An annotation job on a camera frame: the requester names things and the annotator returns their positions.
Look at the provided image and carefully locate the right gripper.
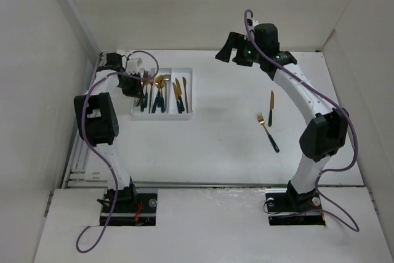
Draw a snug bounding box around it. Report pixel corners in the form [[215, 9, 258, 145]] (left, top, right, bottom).
[[215, 31, 264, 67]]

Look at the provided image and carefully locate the silver rose fork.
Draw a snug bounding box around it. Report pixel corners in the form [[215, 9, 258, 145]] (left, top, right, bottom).
[[133, 98, 140, 108]]

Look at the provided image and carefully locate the gold fork green handle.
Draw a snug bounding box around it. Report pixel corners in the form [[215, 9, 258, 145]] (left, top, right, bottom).
[[142, 71, 153, 109]]

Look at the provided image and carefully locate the silver spoon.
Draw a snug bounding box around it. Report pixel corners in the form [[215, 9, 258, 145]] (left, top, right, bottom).
[[163, 74, 171, 113]]

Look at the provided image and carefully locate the gold knife green handle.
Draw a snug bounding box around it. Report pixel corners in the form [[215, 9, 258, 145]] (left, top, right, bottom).
[[268, 91, 275, 127], [172, 83, 182, 114], [175, 78, 185, 112]]

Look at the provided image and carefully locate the rose gold knife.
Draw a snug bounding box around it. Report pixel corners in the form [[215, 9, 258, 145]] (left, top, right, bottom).
[[182, 76, 189, 114]]

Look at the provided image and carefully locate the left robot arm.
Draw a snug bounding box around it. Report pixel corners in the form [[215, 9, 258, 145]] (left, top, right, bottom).
[[73, 52, 143, 214]]

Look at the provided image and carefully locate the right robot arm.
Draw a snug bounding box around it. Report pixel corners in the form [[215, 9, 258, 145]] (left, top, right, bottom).
[[215, 17, 348, 210]]

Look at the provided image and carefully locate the white cutlery tray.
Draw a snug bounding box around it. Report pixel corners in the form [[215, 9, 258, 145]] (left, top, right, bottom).
[[131, 68, 193, 121]]

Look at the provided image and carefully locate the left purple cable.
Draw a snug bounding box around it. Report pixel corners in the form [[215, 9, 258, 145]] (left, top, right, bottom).
[[75, 50, 160, 253]]

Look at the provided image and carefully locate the purple cable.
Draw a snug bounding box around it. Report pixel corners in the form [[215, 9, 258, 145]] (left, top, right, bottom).
[[244, 9, 360, 233], [75, 50, 160, 253]]

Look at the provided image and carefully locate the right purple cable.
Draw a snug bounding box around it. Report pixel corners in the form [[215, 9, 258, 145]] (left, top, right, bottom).
[[244, 9, 360, 233]]

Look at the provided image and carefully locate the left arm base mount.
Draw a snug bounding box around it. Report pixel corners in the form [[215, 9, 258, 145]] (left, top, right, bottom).
[[108, 190, 158, 227]]

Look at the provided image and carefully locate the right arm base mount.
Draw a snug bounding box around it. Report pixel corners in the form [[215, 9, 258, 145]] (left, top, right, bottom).
[[264, 192, 326, 226]]

